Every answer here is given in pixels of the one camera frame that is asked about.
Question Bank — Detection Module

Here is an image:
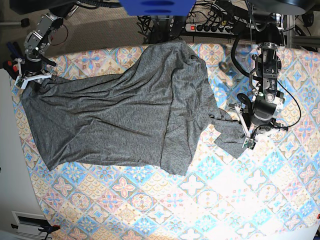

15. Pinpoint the white tray lower left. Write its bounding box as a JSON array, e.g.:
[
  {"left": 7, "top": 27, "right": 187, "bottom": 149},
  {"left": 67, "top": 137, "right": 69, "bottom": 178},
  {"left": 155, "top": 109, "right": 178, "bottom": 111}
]
[{"left": 11, "top": 210, "right": 48, "bottom": 238}]

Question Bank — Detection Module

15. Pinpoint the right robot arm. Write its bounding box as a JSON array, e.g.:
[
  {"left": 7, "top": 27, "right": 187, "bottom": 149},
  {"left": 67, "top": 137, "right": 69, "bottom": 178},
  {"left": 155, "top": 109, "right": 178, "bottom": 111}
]
[{"left": 15, "top": 2, "right": 75, "bottom": 89}]

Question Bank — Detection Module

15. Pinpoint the black orange clamp lower left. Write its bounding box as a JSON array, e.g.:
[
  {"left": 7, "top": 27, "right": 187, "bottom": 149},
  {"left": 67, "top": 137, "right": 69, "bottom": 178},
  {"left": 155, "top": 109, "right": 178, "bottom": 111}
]
[{"left": 38, "top": 225, "right": 61, "bottom": 240}]

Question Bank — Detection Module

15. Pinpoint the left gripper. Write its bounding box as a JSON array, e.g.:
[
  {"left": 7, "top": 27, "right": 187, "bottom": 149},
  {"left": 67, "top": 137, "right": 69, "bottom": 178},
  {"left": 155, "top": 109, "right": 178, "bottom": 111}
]
[{"left": 229, "top": 98, "right": 289, "bottom": 143}]

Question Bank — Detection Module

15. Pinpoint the grey t-shirt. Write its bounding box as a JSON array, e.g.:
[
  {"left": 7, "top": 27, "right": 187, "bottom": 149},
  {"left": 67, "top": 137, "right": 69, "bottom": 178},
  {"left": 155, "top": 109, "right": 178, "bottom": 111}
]
[{"left": 21, "top": 41, "right": 244, "bottom": 175}]

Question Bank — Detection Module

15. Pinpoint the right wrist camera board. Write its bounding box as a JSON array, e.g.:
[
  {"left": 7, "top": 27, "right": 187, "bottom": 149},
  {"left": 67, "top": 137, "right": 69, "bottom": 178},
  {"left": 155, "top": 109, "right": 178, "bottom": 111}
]
[{"left": 14, "top": 77, "right": 28, "bottom": 90}]

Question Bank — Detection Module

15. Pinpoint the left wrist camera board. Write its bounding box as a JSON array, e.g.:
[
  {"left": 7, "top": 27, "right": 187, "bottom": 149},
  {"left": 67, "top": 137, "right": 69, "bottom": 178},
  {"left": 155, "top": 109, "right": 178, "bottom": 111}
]
[{"left": 242, "top": 137, "right": 256, "bottom": 150}]

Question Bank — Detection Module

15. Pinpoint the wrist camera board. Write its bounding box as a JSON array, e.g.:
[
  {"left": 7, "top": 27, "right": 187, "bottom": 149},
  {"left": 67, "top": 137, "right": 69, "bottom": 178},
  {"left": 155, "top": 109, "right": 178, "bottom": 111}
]
[
  {"left": 242, "top": 137, "right": 256, "bottom": 150},
  {"left": 14, "top": 77, "right": 28, "bottom": 90}
]

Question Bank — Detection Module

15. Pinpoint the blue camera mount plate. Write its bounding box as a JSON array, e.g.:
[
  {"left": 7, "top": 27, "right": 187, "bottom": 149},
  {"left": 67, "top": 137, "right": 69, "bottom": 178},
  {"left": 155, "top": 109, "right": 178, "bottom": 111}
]
[{"left": 119, "top": 0, "right": 196, "bottom": 16}]

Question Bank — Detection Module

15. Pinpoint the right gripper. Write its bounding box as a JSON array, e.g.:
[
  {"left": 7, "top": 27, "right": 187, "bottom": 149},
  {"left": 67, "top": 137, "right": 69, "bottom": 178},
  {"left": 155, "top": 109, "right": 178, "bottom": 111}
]
[{"left": 15, "top": 57, "right": 57, "bottom": 87}]

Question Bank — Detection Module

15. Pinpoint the white power strip red switch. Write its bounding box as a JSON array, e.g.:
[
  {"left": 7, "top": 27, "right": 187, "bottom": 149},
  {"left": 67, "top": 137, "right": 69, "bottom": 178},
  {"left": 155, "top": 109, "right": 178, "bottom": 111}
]
[{"left": 184, "top": 23, "right": 232, "bottom": 34}]

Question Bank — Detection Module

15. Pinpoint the patterned tile tablecloth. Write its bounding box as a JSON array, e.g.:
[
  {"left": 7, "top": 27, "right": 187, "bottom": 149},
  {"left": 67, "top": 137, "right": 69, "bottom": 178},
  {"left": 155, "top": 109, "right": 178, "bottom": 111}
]
[{"left": 11, "top": 48, "right": 320, "bottom": 240}]

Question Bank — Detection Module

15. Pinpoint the red black clamp upper left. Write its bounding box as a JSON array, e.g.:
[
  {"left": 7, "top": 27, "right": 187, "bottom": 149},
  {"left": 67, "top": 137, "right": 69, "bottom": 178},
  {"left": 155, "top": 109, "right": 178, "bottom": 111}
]
[{"left": 2, "top": 60, "right": 20, "bottom": 80}]

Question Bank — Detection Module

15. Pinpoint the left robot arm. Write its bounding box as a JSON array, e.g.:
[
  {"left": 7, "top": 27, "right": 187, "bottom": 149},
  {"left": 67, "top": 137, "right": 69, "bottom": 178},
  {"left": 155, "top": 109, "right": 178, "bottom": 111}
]
[{"left": 230, "top": 0, "right": 314, "bottom": 149}]

